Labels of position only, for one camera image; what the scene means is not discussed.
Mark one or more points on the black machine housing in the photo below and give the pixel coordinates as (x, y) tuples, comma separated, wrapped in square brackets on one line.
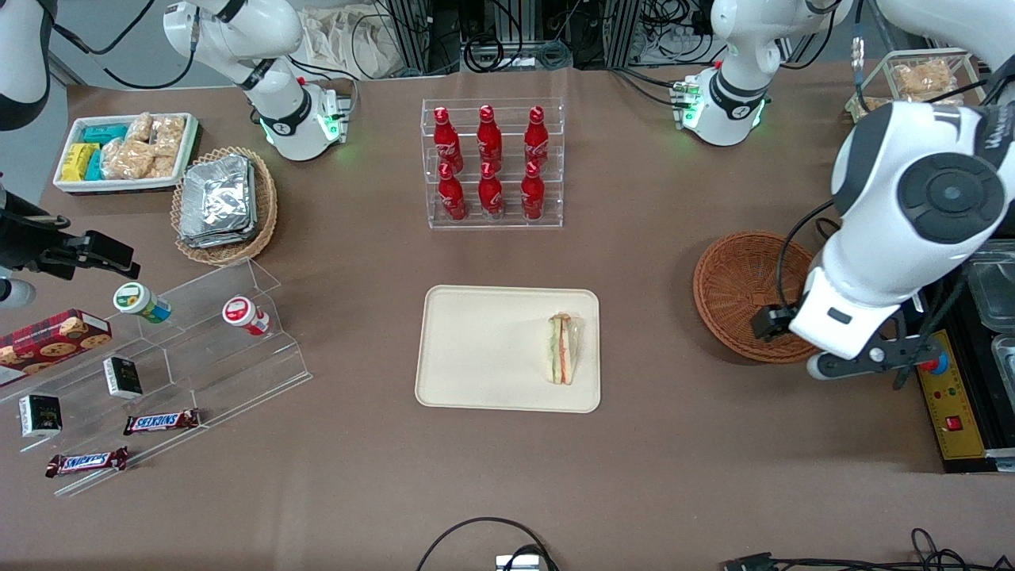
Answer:
[(1001, 428)]

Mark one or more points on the teal snack packet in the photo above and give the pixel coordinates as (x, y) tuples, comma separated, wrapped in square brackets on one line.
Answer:
[(94, 165), (105, 133)]

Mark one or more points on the small grey device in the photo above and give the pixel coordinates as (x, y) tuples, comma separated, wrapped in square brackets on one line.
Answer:
[(519, 564)]

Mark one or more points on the clear plastic container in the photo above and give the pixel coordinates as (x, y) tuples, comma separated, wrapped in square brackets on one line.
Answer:
[(999, 293), (1005, 373)]

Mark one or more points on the clear rice cracker bag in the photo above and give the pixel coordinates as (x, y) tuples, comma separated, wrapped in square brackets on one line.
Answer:
[(163, 166), (140, 127), (920, 79), (127, 160), (872, 103), (168, 135)]

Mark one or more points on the small black box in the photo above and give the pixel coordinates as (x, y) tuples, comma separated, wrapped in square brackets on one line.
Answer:
[(40, 415), (123, 377)]

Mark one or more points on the red cola bottle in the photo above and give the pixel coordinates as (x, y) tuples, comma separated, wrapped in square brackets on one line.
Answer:
[(446, 141), (452, 198), (532, 195), (536, 139), (489, 139), (490, 197)]

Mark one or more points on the clear acrylic bottle rack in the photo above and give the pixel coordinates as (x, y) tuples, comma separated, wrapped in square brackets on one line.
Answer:
[(507, 226)]

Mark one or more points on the yellow snack packet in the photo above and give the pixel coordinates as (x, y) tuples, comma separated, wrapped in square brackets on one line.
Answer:
[(78, 161)]

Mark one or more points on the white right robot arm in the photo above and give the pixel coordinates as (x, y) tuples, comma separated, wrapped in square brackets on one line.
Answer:
[(277, 103)]

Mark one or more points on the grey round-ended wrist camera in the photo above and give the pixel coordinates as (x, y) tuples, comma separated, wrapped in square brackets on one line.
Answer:
[(16, 293), (856, 365)]

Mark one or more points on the red-lid yogurt cup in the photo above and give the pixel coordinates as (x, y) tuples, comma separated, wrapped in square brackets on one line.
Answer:
[(236, 309)]

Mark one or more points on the beige cloth bag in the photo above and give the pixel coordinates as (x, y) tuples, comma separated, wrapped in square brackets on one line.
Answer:
[(341, 40)]

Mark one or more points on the aluminium frame post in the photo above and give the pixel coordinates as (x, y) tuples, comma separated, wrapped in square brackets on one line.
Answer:
[(622, 32), (412, 32)]

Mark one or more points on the red emergency stop button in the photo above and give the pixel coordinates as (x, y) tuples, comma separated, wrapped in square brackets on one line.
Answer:
[(939, 365)]

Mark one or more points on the brown round wicker basket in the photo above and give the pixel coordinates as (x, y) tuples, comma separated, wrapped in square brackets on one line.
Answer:
[(737, 285)]

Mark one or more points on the Snickers chocolate bar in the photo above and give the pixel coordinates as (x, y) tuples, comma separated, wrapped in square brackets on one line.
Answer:
[(161, 422), (86, 461)]

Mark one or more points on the yellow control panel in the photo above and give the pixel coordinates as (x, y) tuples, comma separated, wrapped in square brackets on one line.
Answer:
[(955, 428)]

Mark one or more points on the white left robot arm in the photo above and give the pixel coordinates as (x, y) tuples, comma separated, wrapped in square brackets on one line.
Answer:
[(912, 198)]

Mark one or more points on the silver foil packet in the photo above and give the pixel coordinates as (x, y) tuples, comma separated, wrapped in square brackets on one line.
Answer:
[(214, 241), (216, 194)]

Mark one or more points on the triangle sandwich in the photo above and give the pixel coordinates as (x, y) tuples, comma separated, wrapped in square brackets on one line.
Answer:
[(563, 353)]

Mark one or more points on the white rectangular snack tray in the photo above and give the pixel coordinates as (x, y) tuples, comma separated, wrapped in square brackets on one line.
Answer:
[(119, 186)]

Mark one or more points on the clear acrylic stepped shelf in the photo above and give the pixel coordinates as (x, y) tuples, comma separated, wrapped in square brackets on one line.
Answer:
[(230, 373)]

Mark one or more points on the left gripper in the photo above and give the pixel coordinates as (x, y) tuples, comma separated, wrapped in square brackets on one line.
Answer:
[(771, 323)]

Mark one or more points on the light tan wicker basket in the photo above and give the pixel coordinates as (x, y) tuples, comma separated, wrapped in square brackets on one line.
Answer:
[(266, 206)]

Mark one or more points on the cream plastic tray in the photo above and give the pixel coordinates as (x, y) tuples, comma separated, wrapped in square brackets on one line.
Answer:
[(484, 349)]

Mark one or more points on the green-lid yogurt cup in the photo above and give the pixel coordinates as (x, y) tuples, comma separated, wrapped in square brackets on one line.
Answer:
[(131, 297)]

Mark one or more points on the red plaid cookie box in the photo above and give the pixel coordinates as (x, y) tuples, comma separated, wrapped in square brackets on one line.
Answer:
[(47, 341)]

